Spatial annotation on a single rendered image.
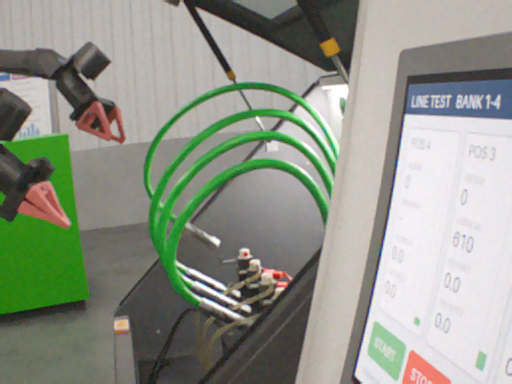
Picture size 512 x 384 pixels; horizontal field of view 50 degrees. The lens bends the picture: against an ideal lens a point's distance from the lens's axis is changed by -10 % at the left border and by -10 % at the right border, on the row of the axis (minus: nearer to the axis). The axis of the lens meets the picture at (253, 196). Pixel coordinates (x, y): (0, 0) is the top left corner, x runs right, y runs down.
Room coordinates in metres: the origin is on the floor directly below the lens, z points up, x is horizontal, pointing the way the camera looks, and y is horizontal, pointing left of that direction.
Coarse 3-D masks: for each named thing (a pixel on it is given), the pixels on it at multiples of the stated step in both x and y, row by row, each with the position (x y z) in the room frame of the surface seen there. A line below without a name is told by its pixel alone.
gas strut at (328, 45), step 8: (296, 0) 0.70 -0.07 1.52; (304, 0) 0.70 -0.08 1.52; (312, 0) 0.70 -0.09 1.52; (304, 8) 0.70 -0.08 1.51; (312, 8) 0.70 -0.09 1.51; (304, 16) 0.71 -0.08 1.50; (312, 16) 0.70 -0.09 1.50; (320, 16) 0.71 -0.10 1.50; (312, 24) 0.71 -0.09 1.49; (320, 24) 0.70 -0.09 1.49; (320, 32) 0.71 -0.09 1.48; (328, 32) 0.71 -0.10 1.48; (320, 40) 0.71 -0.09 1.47; (328, 40) 0.71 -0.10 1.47; (328, 48) 0.71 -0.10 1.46; (336, 48) 0.71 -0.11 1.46; (328, 56) 0.71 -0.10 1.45; (336, 56) 0.71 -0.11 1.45; (336, 64) 0.72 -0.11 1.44; (344, 72) 0.72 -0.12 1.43; (344, 80) 0.72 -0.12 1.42
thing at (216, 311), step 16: (256, 160) 0.77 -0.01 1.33; (272, 160) 0.78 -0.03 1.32; (224, 176) 0.76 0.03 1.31; (304, 176) 0.78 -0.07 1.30; (208, 192) 0.76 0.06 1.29; (320, 192) 0.79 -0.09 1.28; (192, 208) 0.75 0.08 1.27; (320, 208) 0.79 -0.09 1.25; (176, 224) 0.75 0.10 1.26; (176, 240) 0.75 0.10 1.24; (176, 272) 0.75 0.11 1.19; (176, 288) 0.75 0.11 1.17; (192, 304) 0.75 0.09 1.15; (208, 304) 0.75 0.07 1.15; (224, 320) 0.76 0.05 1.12
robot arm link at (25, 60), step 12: (0, 48) 1.27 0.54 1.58; (12, 48) 1.26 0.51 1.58; (36, 48) 1.24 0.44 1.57; (48, 48) 1.23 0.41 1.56; (0, 60) 1.26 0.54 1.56; (12, 60) 1.25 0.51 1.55; (24, 60) 1.24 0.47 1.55; (36, 60) 1.23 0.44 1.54; (60, 60) 1.24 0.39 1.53; (0, 72) 1.28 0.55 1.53; (12, 72) 1.26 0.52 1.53; (24, 72) 1.24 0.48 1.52; (36, 72) 1.23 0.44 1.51
